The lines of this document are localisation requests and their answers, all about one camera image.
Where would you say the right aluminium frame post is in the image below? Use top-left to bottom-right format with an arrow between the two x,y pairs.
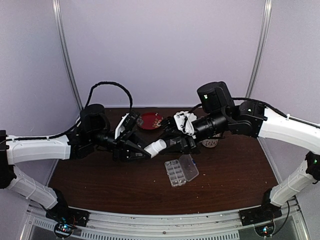
245,0 -> 273,98

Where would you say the red floral plate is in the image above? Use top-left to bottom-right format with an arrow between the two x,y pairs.
136,112 -> 164,130

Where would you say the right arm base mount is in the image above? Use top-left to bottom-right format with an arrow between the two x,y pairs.
239,206 -> 283,238

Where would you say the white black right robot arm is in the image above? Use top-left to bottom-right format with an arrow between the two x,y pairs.
160,81 -> 320,221

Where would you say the floral mug yellow inside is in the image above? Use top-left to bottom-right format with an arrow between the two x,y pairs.
201,138 -> 219,149

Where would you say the aluminium frame post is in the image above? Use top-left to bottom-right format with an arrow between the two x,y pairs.
245,0 -> 273,98
52,0 -> 83,110

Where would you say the clear plastic pill organizer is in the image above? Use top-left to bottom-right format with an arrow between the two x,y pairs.
164,154 -> 199,188

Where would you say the left aluminium frame post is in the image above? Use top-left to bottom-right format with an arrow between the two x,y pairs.
52,0 -> 83,110

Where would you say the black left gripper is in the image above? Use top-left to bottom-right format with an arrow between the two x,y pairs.
89,127 -> 156,162

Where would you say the front aluminium rail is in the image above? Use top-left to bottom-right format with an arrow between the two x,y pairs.
24,202 -> 303,240

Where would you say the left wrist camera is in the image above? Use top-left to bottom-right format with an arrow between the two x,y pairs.
114,111 -> 140,139

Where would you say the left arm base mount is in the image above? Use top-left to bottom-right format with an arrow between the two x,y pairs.
43,206 -> 90,239

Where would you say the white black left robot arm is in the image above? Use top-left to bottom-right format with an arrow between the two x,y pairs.
0,102 -> 158,222

